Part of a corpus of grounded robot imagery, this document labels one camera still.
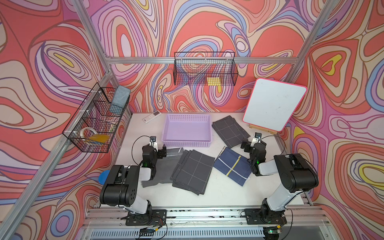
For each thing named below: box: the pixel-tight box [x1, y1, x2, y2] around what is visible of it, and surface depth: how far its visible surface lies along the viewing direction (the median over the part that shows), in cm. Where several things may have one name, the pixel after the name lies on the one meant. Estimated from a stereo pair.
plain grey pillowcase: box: [141, 147, 184, 188], surface depth 90 cm
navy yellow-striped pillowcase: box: [213, 146, 252, 187], surface depth 93 cm
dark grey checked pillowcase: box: [170, 149, 215, 196], surface depth 88 cm
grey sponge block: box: [109, 85, 131, 115], surface depth 82 cm
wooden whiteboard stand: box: [249, 124, 278, 135], surface depth 107 cm
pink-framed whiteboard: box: [242, 78, 308, 132], surface depth 91 cm
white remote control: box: [142, 110, 162, 124], surface depth 118 cm
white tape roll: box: [80, 127, 98, 140], surface depth 68 cm
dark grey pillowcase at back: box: [212, 115, 251, 148], surface depth 110 cm
